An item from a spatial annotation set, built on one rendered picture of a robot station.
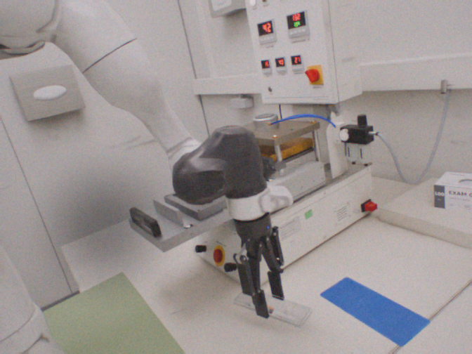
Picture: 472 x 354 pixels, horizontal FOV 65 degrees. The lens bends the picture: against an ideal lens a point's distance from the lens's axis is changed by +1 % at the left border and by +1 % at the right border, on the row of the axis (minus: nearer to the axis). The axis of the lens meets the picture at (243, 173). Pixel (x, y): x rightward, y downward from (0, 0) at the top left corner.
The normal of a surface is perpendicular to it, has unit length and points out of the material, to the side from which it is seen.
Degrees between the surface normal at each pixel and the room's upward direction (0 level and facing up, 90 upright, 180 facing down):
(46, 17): 129
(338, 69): 90
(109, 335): 3
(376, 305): 0
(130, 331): 3
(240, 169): 89
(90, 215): 90
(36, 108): 90
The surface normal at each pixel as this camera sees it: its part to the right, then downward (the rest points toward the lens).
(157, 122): 0.19, 0.47
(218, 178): 0.19, 0.26
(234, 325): -0.19, -0.93
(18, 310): 0.96, -0.11
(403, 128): -0.81, 0.33
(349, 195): 0.59, 0.14
